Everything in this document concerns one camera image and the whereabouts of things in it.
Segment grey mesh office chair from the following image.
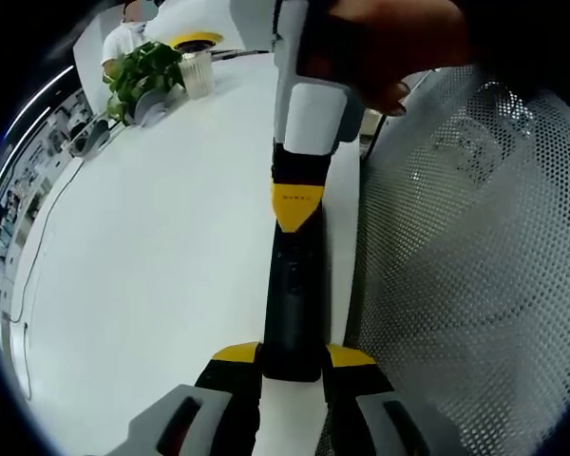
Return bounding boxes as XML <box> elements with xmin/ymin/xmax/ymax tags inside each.
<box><xmin>354</xmin><ymin>60</ymin><xmax>570</xmax><ymax>456</ymax></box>

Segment person's right hand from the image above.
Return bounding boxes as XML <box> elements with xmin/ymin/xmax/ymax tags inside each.
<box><xmin>307</xmin><ymin>0</ymin><xmax>474</xmax><ymax>118</ymax></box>

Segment grey u-shaped headset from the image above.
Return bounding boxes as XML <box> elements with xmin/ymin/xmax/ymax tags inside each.
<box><xmin>69</xmin><ymin>118</ymin><xmax>111</xmax><ymax>161</ymax></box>
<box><xmin>131</xmin><ymin>88</ymin><xmax>173</xmax><ymax>128</ymax></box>

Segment green potted plant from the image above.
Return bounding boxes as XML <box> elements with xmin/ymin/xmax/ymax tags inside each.
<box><xmin>102</xmin><ymin>41</ymin><xmax>187</xmax><ymax>126</ymax></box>

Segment yellow round object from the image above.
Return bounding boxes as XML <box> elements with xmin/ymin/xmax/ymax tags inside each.
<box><xmin>169</xmin><ymin>29</ymin><xmax>223</xmax><ymax>53</ymax></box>

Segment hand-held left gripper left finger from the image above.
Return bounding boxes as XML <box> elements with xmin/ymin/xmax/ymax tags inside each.
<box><xmin>107</xmin><ymin>340</ymin><xmax>263</xmax><ymax>456</ymax></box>

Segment black remote control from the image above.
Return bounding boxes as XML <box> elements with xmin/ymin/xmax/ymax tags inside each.
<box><xmin>262</xmin><ymin>207</ymin><xmax>333</xmax><ymax>384</ymax></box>

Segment long power cable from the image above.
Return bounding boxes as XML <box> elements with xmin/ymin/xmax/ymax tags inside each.
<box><xmin>8</xmin><ymin>155</ymin><xmax>86</xmax><ymax>401</ymax></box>

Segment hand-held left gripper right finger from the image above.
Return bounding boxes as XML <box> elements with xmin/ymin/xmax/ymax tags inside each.
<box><xmin>321</xmin><ymin>343</ymin><xmax>434</xmax><ymax>456</ymax></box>

